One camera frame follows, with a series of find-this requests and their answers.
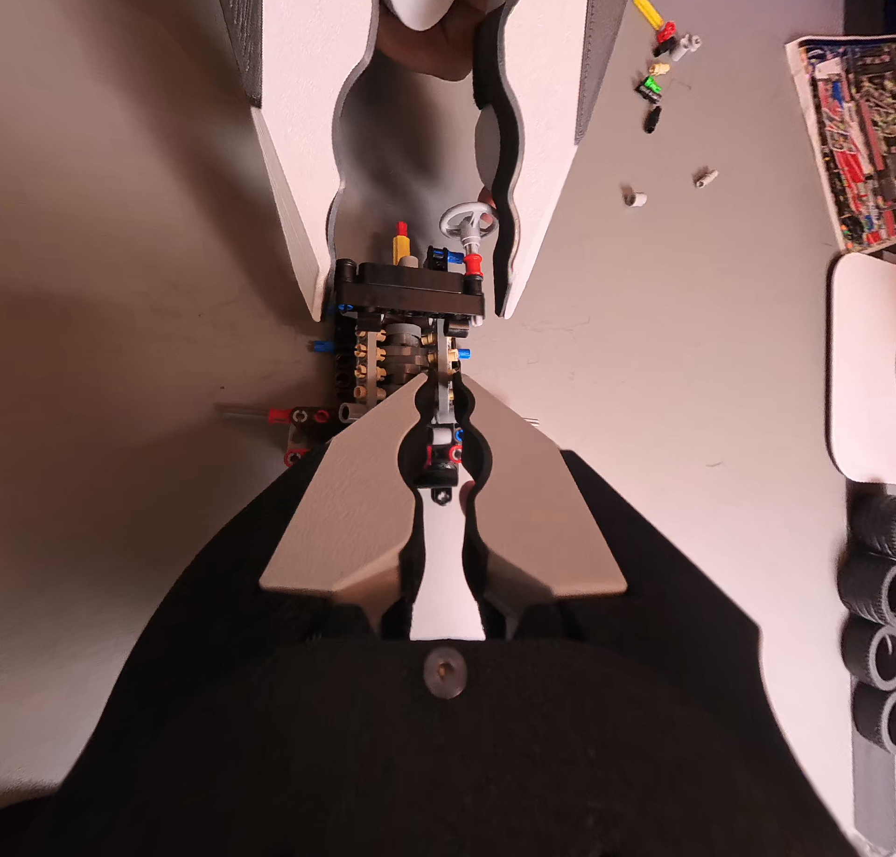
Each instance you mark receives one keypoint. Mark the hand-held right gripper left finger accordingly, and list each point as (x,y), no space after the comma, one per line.
(336,521)

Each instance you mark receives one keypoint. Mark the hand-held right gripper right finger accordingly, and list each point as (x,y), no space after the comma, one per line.
(539,528)

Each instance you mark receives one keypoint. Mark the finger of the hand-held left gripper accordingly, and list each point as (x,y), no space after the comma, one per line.
(546,66)
(301,66)

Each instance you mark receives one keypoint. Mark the red lego connector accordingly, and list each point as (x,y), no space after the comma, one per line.
(667,31)

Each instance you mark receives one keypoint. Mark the lego car chassis assembly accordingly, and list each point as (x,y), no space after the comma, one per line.
(406,297)

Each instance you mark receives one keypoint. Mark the short black lego piece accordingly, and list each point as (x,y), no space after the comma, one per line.
(651,97)

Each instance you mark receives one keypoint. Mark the yellow lego axle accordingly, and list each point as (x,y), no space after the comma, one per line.
(647,10)

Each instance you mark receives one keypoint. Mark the black lego connector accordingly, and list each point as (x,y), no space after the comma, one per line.
(663,48)

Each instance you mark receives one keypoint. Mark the black lego pin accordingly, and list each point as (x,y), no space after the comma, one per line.
(652,120)

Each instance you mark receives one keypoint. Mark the light grey lego connector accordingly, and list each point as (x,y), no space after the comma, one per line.
(689,43)

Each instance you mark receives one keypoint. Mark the light grey lego bush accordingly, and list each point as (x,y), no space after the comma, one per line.
(635,198)

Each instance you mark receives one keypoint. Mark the grey lego pin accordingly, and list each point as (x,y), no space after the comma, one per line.
(705,179)

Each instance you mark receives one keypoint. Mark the person's left hand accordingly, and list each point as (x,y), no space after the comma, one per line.
(434,56)

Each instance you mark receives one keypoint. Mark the person's right hand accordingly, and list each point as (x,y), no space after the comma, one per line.
(467,496)

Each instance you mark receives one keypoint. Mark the colourful sticker sheet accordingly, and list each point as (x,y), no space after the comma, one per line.
(854,143)

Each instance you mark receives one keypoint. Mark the black toy tyre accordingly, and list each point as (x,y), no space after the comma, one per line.
(878,524)
(878,717)
(868,587)
(868,654)

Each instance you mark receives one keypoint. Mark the white book stand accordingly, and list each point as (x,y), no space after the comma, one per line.
(868,367)

